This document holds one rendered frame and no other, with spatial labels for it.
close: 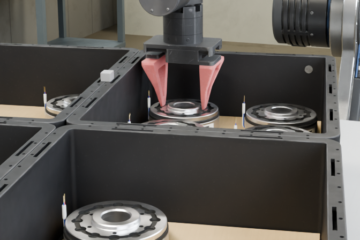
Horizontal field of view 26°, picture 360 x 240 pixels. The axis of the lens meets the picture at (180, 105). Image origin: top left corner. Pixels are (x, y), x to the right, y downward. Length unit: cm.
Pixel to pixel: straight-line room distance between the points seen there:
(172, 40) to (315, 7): 79
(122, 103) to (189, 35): 14
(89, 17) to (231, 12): 114
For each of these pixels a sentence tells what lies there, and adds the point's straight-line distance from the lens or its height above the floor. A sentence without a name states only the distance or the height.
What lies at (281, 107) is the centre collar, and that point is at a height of 86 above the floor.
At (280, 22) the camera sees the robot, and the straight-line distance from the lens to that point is 187.
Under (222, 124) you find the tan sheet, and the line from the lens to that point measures 118.
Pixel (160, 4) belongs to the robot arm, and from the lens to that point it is 102.
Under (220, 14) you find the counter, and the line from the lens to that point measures 593.
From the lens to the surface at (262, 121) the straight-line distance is 109.
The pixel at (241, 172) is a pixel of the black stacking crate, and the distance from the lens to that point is 82.
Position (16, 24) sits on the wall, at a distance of 527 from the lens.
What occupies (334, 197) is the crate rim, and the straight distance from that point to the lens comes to 67.
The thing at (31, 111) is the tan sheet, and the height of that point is 83.
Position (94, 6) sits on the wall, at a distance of 628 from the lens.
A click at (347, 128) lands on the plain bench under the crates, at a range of 162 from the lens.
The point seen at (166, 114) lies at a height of 86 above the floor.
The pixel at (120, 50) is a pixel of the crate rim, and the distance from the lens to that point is 123.
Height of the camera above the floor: 119
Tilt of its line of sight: 16 degrees down
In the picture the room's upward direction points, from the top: straight up
